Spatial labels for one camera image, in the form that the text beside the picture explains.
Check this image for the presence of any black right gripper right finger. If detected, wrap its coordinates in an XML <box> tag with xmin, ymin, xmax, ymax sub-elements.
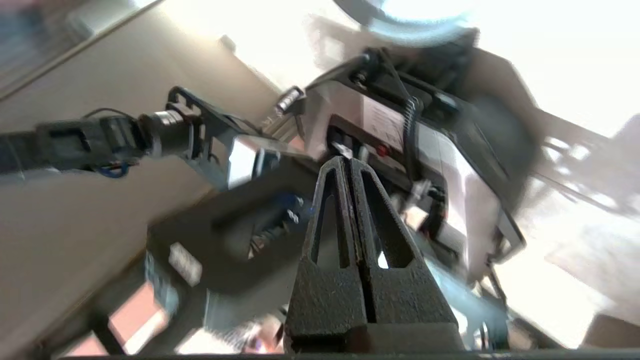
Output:
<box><xmin>350</xmin><ymin>159</ymin><xmax>458</xmax><ymax>326</ymax></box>

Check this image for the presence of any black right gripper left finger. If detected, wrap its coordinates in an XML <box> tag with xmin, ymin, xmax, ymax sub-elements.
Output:
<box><xmin>285</xmin><ymin>156</ymin><xmax>372</xmax><ymax>328</ymax></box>

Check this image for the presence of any grey bin rim ring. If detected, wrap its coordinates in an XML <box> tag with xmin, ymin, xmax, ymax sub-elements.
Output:
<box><xmin>334</xmin><ymin>0</ymin><xmax>481</xmax><ymax>48</ymax></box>

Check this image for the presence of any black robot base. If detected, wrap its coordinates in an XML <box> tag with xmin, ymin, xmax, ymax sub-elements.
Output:
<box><xmin>144</xmin><ymin>165</ymin><xmax>331</xmax><ymax>321</ymax></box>

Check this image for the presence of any white black robot torso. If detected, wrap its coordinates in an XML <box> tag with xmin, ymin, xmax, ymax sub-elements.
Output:
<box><xmin>300</xmin><ymin>45</ymin><xmax>533</xmax><ymax>283</ymax></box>

